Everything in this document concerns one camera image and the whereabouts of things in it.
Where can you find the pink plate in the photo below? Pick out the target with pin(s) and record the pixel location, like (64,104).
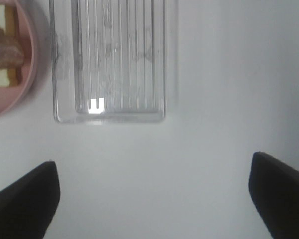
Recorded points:
(26,35)

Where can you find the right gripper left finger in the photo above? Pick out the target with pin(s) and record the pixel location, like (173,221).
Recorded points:
(28,205)

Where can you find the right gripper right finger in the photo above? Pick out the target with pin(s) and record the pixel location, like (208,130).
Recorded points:
(274,190)

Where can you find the right clear plastic tray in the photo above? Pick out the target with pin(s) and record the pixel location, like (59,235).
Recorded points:
(113,60)

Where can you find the pink bacon strip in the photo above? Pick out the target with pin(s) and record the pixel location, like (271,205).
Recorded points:
(11,52)

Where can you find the bread slice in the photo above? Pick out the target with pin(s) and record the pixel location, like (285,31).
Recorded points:
(8,76)

